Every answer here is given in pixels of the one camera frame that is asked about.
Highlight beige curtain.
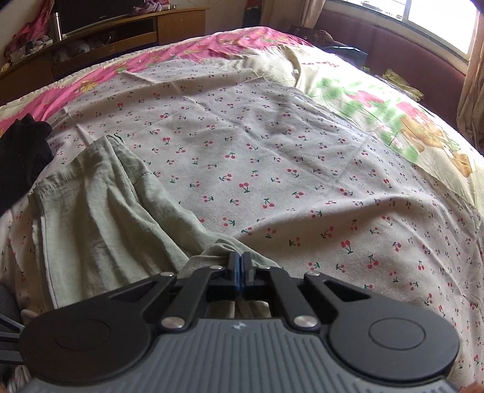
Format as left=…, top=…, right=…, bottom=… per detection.
left=457, top=36, right=484, bottom=152

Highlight black television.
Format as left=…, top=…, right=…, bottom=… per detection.
left=57, top=0, right=161, bottom=36

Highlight cherry print bed sheet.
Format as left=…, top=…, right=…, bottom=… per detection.
left=0, top=57, right=484, bottom=393

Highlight window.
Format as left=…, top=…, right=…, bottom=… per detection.
left=340, top=0, right=484, bottom=57

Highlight metal thermos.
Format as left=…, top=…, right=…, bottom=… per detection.
left=50, top=11, right=63, bottom=43

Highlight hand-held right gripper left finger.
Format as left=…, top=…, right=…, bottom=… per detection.
left=96, top=252, right=240, bottom=330

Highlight pink cartoon print quilt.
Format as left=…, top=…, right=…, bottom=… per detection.
left=0, top=26, right=484, bottom=178

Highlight pink clothes pile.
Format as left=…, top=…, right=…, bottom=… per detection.
left=8, top=0, right=55, bottom=54

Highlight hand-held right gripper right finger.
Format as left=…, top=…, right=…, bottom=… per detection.
left=240, top=252, right=382, bottom=330

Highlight wooden cabinet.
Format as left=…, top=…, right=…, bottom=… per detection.
left=0, top=8, right=208, bottom=108

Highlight brown patterned bag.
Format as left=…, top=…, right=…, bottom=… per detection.
left=290, top=23, right=334, bottom=48

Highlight black cloth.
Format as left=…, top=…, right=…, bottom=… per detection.
left=0, top=114, right=54, bottom=217

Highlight yellow green cloth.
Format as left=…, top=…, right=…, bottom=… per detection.
left=381, top=68, right=425, bottom=101

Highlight dark blue bag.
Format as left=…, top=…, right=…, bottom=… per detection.
left=325, top=44, right=368, bottom=69

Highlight light green pants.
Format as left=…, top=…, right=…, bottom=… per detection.
left=21, top=134, right=281, bottom=319

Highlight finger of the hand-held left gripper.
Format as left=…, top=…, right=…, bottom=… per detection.
left=0, top=315, right=27, bottom=367

